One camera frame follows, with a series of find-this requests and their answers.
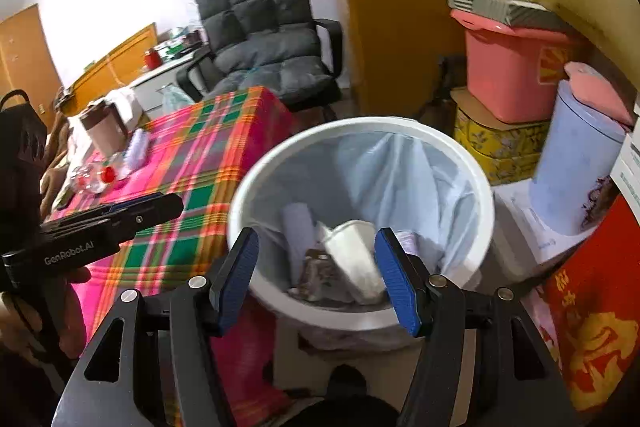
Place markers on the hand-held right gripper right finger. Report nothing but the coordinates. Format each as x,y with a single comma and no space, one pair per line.
395,277

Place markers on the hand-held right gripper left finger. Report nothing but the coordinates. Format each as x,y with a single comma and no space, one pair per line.
237,282

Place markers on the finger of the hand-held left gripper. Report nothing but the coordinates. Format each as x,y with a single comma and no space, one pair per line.
130,204
125,222

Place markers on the white trash bin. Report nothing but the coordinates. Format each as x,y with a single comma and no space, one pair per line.
285,307

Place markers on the white patterned paper bag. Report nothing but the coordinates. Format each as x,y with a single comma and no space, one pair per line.
320,279

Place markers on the purple white carton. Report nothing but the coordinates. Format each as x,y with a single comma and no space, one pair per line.
298,232

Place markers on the person's left hand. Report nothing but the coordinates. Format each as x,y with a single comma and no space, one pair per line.
70,317

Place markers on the clear plastic bottle red label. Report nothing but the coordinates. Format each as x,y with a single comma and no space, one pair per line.
90,179

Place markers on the beige tumbler with brown lid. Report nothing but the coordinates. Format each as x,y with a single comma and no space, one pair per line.
105,132

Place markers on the pink green plaid tablecloth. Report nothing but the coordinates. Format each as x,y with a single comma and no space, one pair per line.
200,157

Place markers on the pale plastic bin liner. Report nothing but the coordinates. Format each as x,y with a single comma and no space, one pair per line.
410,187

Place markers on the wooden door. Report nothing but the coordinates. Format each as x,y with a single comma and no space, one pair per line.
25,57

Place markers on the translucent plastic bag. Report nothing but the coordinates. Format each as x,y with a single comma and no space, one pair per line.
175,99

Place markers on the white nightstand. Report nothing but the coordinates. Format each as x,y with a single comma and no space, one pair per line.
155,87

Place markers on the wooden bed headboard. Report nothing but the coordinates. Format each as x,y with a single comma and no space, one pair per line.
120,62

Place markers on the red jar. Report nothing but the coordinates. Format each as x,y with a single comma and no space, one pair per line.
151,59

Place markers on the yellow floral tin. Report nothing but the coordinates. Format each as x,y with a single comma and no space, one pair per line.
505,169
500,137

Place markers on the red paper bag gold print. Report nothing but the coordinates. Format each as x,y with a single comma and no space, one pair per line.
595,307

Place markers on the lavender bucket with pink lid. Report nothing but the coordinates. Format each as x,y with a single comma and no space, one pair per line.
565,167

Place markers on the pink storage box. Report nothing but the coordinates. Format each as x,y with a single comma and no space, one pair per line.
500,72

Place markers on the grey cushioned chair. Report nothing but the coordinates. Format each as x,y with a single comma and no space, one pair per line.
260,7

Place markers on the yellow wooden wardrobe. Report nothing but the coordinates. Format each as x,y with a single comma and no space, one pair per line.
400,7

